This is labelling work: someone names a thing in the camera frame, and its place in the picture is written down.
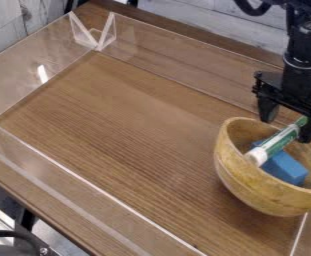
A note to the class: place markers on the black metal bracket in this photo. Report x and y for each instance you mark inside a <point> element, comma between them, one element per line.
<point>32,246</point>

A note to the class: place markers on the clear acrylic table enclosure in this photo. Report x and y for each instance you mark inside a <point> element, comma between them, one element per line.
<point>111,108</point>

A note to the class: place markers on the brown wooden bowl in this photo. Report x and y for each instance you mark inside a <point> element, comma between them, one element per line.
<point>258,189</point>

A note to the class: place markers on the blue rectangular block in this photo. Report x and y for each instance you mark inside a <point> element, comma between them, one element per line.
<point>283,167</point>

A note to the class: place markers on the green Expo marker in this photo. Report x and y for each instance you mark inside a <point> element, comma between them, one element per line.
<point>274,144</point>

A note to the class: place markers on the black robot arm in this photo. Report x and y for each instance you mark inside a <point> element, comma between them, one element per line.
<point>289,88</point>

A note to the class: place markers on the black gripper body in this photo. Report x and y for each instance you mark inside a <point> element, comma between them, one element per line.
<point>267,87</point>

